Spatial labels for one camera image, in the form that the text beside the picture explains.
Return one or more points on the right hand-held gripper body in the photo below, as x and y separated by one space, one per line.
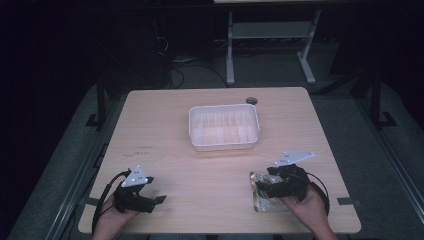
293 180

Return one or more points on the white metal desk frame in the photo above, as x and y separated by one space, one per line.
268 30

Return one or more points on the black metal stand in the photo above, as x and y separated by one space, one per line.
100 103
376 100

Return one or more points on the person's right hand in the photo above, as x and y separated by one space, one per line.
308 208

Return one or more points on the person's left hand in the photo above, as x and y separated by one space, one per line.
111 218

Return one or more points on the clear plastic snack packet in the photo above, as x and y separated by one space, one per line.
263 201

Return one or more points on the grey tape strip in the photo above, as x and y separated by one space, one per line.
346 201
91 201

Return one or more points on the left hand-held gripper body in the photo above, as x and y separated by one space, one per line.
131 200

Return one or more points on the white plastic basin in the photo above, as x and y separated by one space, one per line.
224 126

